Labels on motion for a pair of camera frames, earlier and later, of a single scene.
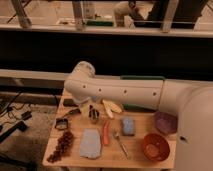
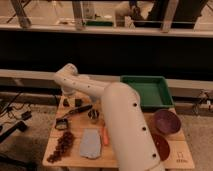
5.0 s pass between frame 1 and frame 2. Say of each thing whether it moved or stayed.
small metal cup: stayed
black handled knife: stayed
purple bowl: stayed
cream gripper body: moved
